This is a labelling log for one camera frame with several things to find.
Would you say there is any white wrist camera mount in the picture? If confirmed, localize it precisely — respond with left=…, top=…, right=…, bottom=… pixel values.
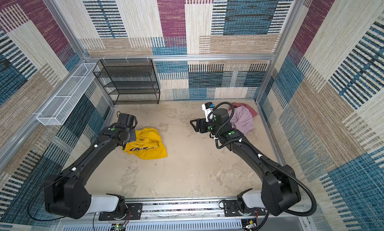
left=202, top=102, right=215, bottom=122

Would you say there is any maroon cloth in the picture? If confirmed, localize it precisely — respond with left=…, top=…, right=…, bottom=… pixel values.
left=232, top=102, right=258, bottom=118

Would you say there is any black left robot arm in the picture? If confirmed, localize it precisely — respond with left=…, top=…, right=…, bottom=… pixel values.
left=44, top=113, right=138, bottom=219

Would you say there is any black corrugated cable conduit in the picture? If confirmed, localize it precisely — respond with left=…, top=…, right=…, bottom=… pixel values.
left=206, top=101, right=318, bottom=217

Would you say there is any lilac cloth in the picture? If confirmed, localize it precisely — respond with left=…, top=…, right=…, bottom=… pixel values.
left=229, top=106, right=254, bottom=135

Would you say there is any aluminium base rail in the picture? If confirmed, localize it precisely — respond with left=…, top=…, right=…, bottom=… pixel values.
left=50, top=197, right=316, bottom=231

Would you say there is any black wire mesh shelf rack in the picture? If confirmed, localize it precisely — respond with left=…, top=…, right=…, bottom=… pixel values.
left=93, top=58, right=161, bottom=105

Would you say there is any white wire mesh wall basket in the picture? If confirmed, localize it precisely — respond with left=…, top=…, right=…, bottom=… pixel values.
left=37, top=63, right=96, bottom=126

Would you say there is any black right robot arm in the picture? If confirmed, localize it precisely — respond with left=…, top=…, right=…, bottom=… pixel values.
left=190, top=102, right=303, bottom=216

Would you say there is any yellow printed t-shirt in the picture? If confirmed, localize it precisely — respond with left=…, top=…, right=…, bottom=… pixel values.
left=124, top=127, right=168, bottom=160

